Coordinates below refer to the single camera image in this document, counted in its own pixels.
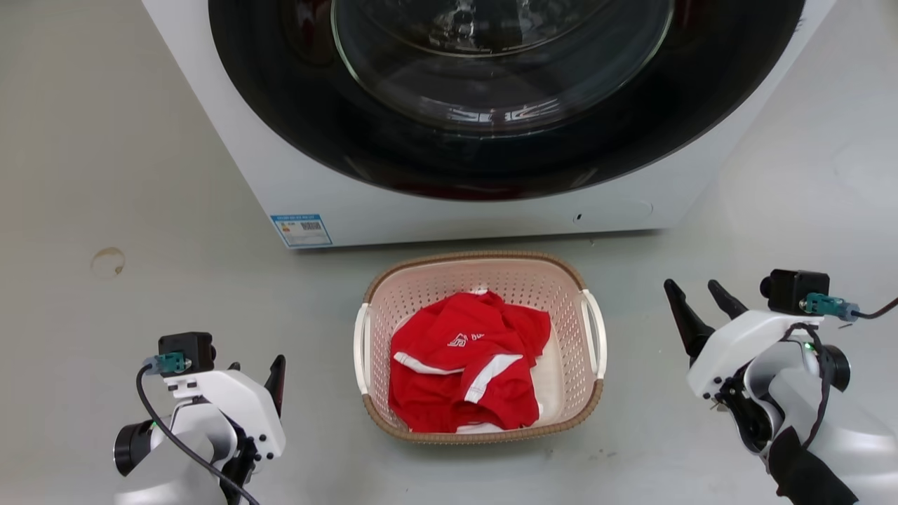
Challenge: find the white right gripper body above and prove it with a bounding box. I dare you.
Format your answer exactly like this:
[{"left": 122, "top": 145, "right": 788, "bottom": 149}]
[{"left": 688, "top": 311, "right": 825, "bottom": 400}]

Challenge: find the blue energy label sticker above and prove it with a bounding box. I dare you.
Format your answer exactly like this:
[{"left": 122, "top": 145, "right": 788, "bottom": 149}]
[{"left": 270, "top": 214, "right": 333, "bottom": 248}]

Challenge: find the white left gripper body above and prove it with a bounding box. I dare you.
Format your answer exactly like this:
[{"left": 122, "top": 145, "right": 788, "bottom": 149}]
[{"left": 163, "top": 370, "right": 287, "bottom": 460}]

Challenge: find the cream perforated plastic laundry basket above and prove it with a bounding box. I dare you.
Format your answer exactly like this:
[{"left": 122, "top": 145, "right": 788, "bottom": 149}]
[{"left": 353, "top": 251, "right": 608, "bottom": 445}]

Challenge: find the white front-loading washing machine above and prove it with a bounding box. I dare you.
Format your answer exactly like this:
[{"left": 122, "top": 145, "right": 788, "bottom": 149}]
[{"left": 140, "top": 0, "right": 839, "bottom": 250}]

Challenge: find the red shirt with white stripes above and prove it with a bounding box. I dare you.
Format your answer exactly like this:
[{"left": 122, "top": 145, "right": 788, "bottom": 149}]
[{"left": 388, "top": 290, "right": 552, "bottom": 433}]

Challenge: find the teal cable connector plug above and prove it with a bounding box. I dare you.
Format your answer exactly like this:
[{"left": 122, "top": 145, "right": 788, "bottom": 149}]
[
  {"left": 144, "top": 353, "right": 190, "bottom": 375},
  {"left": 802, "top": 293, "right": 860, "bottom": 322}
]

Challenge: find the black right camera cable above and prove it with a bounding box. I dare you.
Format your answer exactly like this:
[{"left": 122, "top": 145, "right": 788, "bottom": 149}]
[{"left": 852, "top": 297, "right": 898, "bottom": 321}]

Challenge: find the black round glass washer door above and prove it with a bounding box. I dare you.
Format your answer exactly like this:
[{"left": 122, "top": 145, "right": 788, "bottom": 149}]
[{"left": 208, "top": 0, "right": 806, "bottom": 202}]

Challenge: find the white filter access flap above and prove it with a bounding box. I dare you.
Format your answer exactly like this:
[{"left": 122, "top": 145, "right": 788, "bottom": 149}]
[{"left": 572, "top": 198, "right": 653, "bottom": 227}]

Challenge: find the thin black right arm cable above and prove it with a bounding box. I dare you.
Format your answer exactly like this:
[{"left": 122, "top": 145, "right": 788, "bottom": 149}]
[{"left": 782, "top": 323, "right": 836, "bottom": 450}]

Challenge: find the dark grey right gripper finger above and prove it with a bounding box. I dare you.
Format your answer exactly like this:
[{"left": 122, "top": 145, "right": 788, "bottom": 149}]
[
  {"left": 664, "top": 279, "right": 715, "bottom": 362},
  {"left": 708, "top": 280, "right": 749, "bottom": 321}
]

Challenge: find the black fabric cable sleeve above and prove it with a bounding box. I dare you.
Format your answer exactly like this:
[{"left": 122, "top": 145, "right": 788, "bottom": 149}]
[{"left": 768, "top": 426, "right": 858, "bottom": 505}]

